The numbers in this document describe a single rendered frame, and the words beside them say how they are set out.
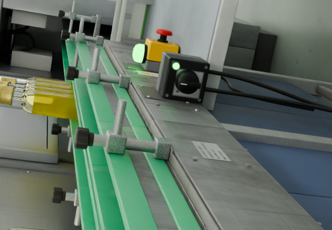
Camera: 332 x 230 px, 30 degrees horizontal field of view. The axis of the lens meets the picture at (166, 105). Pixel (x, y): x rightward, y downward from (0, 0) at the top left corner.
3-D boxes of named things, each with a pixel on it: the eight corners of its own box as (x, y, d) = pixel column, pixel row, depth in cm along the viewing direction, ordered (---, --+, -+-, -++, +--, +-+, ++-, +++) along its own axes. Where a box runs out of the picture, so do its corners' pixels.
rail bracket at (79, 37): (97, 74, 191) (56, 68, 188) (105, 20, 187) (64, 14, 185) (97, 76, 188) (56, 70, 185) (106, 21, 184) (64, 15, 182)
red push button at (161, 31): (152, 41, 148) (155, 26, 147) (168, 43, 149) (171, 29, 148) (155, 43, 144) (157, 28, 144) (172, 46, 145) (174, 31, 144)
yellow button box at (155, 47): (170, 70, 152) (141, 65, 151) (176, 40, 151) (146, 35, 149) (176, 75, 145) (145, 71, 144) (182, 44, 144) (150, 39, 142)
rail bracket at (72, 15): (109, 48, 255) (54, 39, 250) (116, 7, 251) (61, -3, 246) (110, 49, 250) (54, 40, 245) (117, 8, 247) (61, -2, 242)
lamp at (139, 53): (142, 61, 149) (130, 59, 148) (145, 43, 148) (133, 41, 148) (145, 64, 145) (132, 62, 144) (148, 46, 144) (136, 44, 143)
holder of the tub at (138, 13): (133, 64, 211) (110, 61, 209) (147, -16, 205) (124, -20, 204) (140, 74, 195) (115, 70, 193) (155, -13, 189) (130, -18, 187)
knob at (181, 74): (195, 94, 117) (199, 98, 114) (172, 91, 116) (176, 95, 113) (200, 71, 116) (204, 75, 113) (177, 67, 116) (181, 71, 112)
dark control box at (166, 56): (195, 95, 126) (155, 89, 124) (203, 57, 124) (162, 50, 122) (205, 105, 118) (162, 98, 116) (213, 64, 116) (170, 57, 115)
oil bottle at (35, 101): (101, 118, 168) (20, 107, 164) (104, 98, 167) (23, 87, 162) (103, 124, 163) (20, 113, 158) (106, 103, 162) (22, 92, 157)
